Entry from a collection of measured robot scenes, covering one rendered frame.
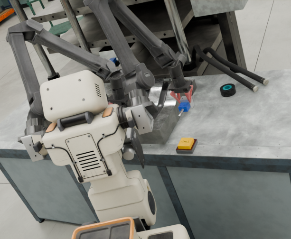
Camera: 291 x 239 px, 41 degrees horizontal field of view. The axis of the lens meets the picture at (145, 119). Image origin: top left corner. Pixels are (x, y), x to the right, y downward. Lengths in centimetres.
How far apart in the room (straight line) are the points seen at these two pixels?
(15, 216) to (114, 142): 210
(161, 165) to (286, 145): 63
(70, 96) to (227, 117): 84
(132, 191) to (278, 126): 70
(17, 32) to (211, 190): 115
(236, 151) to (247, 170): 12
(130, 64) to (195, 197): 86
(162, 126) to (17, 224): 178
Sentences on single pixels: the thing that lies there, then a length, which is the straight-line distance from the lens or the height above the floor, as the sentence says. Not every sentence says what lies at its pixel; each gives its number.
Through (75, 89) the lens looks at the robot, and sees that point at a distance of 137.
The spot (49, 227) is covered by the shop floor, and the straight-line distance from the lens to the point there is 305.
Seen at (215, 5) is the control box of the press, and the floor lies 112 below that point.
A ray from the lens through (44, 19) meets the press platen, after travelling 295.
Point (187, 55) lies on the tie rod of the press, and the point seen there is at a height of 88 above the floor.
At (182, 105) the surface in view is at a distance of 181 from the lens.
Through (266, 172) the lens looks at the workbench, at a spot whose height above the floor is 67.
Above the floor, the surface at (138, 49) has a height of 90.
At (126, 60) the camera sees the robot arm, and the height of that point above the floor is 133.
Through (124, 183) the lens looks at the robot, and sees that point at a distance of 154.
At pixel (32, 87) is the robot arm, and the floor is 133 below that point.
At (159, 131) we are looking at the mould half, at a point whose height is 88.
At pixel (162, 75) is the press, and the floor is 78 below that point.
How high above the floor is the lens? 188
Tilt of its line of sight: 31 degrees down
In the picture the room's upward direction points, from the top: 22 degrees counter-clockwise
